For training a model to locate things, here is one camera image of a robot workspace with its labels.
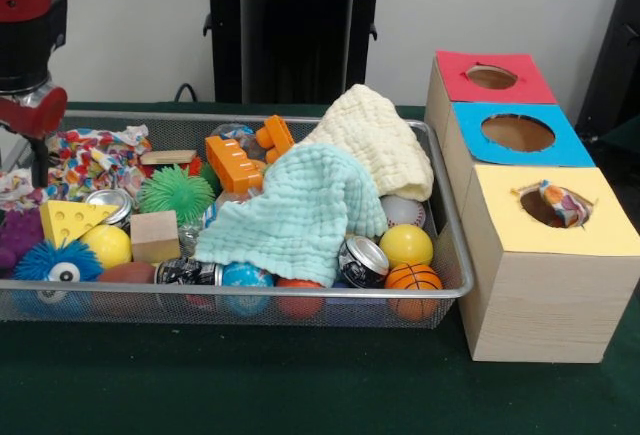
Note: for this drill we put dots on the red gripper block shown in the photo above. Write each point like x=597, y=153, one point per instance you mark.
x=47, y=110

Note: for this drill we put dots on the mint green waffle cloth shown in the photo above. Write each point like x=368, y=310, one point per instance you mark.
x=290, y=215

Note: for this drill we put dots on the cream white waffle cloth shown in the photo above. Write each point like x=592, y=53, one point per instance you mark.
x=370, y=135

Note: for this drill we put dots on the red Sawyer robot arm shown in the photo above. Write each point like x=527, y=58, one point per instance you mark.
x=25, y=45

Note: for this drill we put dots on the shallow clear mesh bin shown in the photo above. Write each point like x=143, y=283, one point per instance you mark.
x=150, y=305

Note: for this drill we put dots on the wooden box with three holes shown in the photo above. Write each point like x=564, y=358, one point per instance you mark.
x=540, y=305

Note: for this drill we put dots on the yellow cheese wedge toy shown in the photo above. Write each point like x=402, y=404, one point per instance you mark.
x=70, y=217

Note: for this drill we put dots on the purple spiky toy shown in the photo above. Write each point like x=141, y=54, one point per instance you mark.
x=17, y=235

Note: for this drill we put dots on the blue spiky ball with eye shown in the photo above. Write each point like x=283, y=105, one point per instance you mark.
x=37, y=262

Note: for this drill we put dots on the plain wooden block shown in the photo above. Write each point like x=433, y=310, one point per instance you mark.
x=155, y=237

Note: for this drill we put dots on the dark green table cloth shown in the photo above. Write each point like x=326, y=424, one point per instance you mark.
x=250, y=385
x=627, y=132

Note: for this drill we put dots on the yellow ball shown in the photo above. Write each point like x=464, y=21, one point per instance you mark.
x=406, y=245

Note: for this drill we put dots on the small orange basketball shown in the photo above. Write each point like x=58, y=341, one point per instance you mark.
x=414, y=277

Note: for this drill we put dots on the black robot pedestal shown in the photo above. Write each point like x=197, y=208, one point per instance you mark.
x=280, y=30

